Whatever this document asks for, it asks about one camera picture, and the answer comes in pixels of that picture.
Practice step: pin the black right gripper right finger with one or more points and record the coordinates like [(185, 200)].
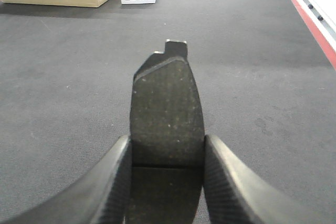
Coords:
[(235, 194)]

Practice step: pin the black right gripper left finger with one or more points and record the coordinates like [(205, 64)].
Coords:
[(99, 196)]

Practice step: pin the dark grey brake pad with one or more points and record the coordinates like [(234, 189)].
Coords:
[(167, 135)]

